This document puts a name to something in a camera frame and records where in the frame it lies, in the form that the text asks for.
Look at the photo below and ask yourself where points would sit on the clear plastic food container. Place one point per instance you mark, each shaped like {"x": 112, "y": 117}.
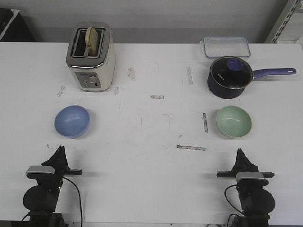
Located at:
{"x": 219, "y": 46}

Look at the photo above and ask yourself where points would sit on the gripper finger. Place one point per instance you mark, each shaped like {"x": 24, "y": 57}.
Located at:
{"x": 64, "y": 158}
{"x": 246, "y": 164}
{"x": 55, "y": 159}
{"x": 238, "y": 166}

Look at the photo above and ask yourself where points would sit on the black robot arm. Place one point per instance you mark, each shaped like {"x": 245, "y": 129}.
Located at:
{"x": 256, "y": 202}
{"x": 41, "y": 199}

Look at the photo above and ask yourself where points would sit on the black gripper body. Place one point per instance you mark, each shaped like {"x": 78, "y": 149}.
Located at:
{"x": 53, "y": 176}
{"x": 250, "y": 183}

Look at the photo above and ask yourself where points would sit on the white metal shelf upright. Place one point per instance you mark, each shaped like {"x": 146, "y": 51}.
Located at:
{"x": 288, "y": 29}

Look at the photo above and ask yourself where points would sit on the toast slice in toaster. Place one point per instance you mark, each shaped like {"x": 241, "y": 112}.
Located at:
{"x": 92, "y": 41}

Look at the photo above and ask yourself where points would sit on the dark blue saucepan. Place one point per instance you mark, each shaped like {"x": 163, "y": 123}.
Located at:
{"x": 228, "y": 93}

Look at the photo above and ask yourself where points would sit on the glass pot lid blue knob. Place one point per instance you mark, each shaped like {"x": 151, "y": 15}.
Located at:
{"x": 231, "y": 72}

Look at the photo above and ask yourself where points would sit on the cream two-slot toaster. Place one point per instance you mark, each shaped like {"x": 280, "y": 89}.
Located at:
{"x": 92, "y": 73}

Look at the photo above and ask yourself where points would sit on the black box in corner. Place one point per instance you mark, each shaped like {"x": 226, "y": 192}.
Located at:
{"x": 13, "y": 27}

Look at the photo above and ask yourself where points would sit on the blue bowl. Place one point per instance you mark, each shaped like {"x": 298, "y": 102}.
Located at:
{"x": 72, "y": 121}

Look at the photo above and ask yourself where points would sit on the green bowl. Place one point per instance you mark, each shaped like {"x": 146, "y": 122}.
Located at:
{"x": 234, "y": 122}

